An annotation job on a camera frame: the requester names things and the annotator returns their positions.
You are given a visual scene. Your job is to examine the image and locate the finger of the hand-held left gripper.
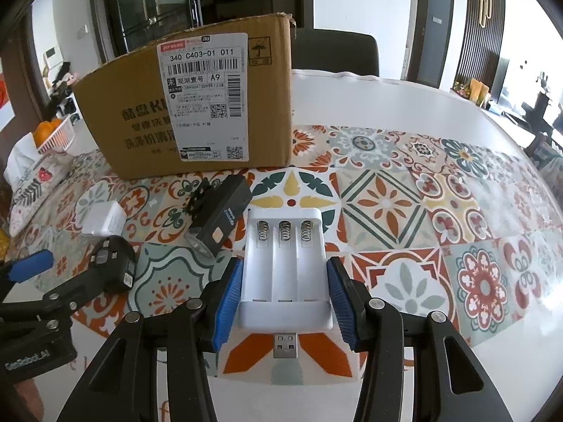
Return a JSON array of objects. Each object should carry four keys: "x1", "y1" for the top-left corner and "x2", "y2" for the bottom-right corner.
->
[
  {"x1": 0, "y1": 282, "x2": 91, "y2": 324},
  {"x1": 0, "y1": 249, "x2": 55, "y2": 283}
]

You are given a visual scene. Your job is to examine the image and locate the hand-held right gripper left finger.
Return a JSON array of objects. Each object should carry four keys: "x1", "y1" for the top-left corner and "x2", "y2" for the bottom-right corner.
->
[{"x1": 57, "y1": 257, "x2": 245, "y2": 422}]

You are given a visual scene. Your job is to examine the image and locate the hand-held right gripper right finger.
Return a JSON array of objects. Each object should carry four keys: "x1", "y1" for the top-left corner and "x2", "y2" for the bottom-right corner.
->
[{"x1": 325, "y1": 256, "x2": 518, "y2": 422}]

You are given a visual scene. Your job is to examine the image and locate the white battery charger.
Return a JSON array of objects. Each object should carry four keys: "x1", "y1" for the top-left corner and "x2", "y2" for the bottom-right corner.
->
[{"x1": 237, "y1": 206, "x2": 335, "y2": 360}]

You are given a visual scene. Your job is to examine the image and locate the brown cardboard box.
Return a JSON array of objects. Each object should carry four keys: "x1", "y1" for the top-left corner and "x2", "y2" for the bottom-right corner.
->
[{"x1": 71, "y1": 12, "x2": 298, "y2": 181}]

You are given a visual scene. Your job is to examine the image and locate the black round gadget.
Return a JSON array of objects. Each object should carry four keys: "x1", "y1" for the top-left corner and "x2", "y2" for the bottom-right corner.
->
[{"x1": 90, "y1": 235, "x2": 137, "y2": 293}]

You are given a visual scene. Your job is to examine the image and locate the leaf-print cloth tissue box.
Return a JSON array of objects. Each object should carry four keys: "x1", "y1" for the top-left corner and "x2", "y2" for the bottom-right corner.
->
[{"x1": 4, "y1": 134, "x2": 81, "y2": 239}]

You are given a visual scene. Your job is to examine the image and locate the white square power adapter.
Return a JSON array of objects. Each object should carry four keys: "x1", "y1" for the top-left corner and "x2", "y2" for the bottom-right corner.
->
[{"x1": 81, "y1": 200, "x2": 126, "y2": 241}]

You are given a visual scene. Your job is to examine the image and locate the black bike light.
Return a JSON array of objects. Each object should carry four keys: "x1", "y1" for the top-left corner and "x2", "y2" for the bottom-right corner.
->
[{"x1": 184, "y1": 174, "x2": 254, "y2": 258}]

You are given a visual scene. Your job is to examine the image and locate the patterned tile-print table runner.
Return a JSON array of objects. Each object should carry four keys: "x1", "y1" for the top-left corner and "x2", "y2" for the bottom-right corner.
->
[{"x1": 8, "y1": 122, "x2": 563, "y2": 379}]

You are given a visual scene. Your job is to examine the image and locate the white plastic fruit basket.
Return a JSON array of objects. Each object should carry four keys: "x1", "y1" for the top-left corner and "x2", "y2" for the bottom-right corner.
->
[{"x1": 32, "y1": 115, "x2": 76, "y2": 155}]

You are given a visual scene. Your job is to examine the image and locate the brown entrance door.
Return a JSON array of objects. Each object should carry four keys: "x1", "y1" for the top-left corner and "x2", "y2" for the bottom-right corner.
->
[{"x1": 0, "y1": 50, "x2": 45, "y2": 138}]

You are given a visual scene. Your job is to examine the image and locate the white shoe rack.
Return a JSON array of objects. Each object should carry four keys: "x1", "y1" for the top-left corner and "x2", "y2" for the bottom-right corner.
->
[{"x1": 43, "y1": 59, "x2": 83, "y2": 122}]

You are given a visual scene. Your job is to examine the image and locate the dark patterned chair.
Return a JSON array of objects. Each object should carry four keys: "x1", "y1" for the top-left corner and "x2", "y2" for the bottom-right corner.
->
[{"x1": 523, "y1": 131, "x2": 563, "y2": 177}]

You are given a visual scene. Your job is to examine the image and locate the grey dining chair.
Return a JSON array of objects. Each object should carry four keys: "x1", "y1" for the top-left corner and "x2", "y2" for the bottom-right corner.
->
[{"x1": 292, "y1": 27, "x2": 380, "y2": 78}]

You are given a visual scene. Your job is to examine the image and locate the white media cabinet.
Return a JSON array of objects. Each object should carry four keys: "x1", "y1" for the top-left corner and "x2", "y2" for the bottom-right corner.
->
[{"x1": 452, "y1": 58, "x2": 563, "y2": 133}]

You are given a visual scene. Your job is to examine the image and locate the dark interior door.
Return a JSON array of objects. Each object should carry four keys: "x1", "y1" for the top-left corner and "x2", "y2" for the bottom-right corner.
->
[{"x1": 411, "y1": 0, "x2": 456, "y2": 89}]

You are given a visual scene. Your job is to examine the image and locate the dark glass sliding door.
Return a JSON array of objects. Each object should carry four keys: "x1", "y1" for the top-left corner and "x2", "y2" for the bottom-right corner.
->
[{"x1": 90, "y1": 0, "x2": 305, "y2": 66}]

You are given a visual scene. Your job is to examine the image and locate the dark slatted wall panel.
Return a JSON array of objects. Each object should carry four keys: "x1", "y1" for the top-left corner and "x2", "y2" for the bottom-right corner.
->
[{"x1": 455, "y1": 0, "x2": 507, "y2": 94}]

